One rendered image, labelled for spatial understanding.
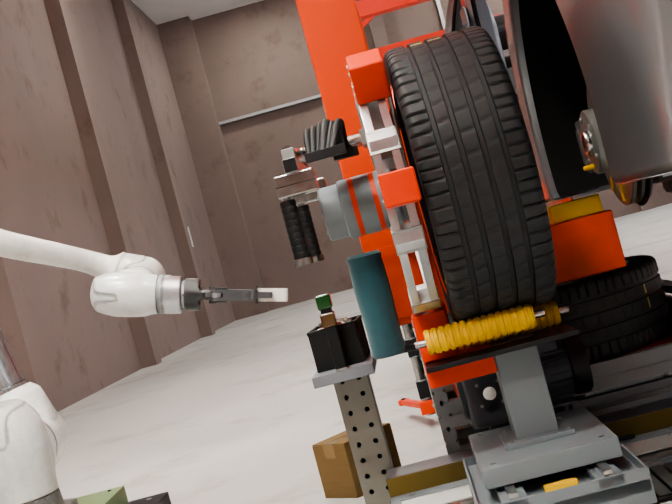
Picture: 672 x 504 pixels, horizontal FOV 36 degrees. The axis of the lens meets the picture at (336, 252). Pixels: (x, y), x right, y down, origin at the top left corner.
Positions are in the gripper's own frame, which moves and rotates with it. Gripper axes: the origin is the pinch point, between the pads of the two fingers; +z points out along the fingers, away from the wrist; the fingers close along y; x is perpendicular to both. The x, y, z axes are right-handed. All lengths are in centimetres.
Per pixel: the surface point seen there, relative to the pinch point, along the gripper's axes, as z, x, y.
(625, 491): 74, 39, -26
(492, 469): 48, 37, -16
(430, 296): 35.1, -0.1, -10.5
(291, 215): 4.5, -17.7, -13.0
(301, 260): 6.7, -7.9, -13.4
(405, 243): 28.4, -11.5, -23.0
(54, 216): -280, -58, 909
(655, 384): 108, 27, 57
